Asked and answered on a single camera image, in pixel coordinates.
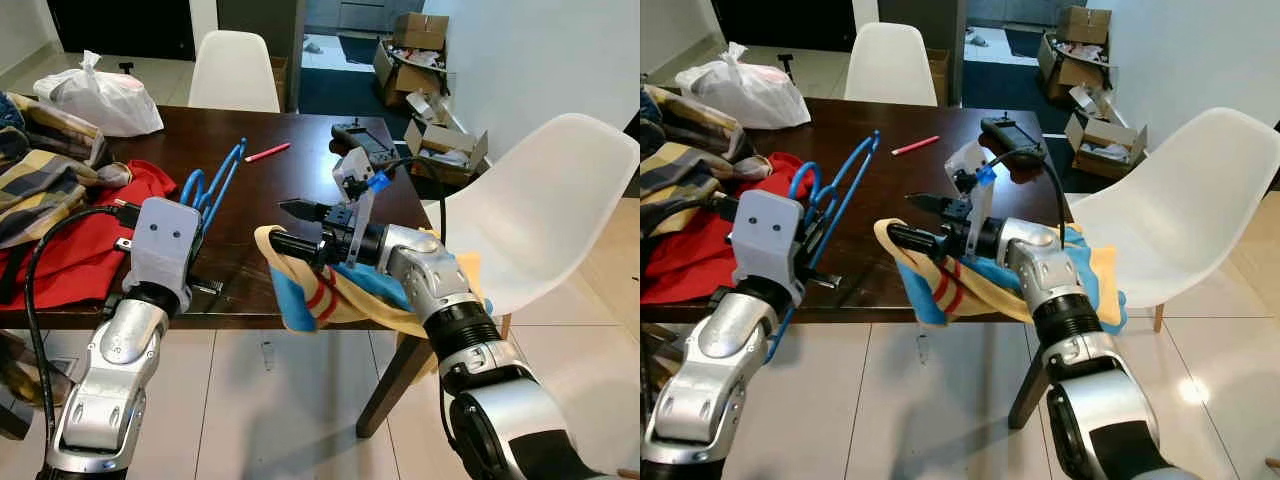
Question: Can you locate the dark brown wooden table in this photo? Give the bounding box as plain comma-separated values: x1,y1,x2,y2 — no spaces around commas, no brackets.
640,97,1101,431
0,105,461,439

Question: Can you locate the red garment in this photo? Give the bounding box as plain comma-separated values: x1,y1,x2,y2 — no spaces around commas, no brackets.
0,158,181,311
640,150,811,306

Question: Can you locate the white plastic bag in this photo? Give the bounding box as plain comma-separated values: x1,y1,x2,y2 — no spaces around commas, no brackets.
33,50,166,139
675,42,811,131

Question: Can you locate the grey handheld controller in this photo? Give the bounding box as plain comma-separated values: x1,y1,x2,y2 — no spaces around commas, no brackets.
978,117,1051,181
330,120,401,171

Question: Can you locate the blue plastic hanger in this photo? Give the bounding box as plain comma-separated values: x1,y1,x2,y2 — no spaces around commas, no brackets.
180,138,248,216
775,130,883,361

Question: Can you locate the flat torn cardboard box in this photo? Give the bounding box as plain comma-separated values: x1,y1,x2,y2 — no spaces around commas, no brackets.
405,88,451,126
1068,82,1113,121

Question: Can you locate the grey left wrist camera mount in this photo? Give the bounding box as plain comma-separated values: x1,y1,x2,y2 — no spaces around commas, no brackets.
122,197,203,313
730,188,807,307

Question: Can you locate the yellow navy plaid garment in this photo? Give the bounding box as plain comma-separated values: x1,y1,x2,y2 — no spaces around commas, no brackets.
640,85,761,208
0,92,131,251

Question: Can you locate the yellow and blue shirt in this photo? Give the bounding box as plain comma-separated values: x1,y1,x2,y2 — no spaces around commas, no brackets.
873,218,1129,336
253,225,491,336

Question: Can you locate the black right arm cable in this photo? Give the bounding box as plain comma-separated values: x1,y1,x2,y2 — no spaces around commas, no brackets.
375,155,449,246
985,150,1071,246

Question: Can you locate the plain brown cardboard box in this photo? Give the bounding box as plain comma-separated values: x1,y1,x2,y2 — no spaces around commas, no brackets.
270,55,292,111
928,48,952,106

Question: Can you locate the large open cardboard box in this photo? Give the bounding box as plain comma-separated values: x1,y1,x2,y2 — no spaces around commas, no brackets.
1040,5,1116,91
375,12,451,96

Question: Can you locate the small open cardboard box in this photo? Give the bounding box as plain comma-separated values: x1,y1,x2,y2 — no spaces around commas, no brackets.
405,120,491,186
1065,112,1151,181

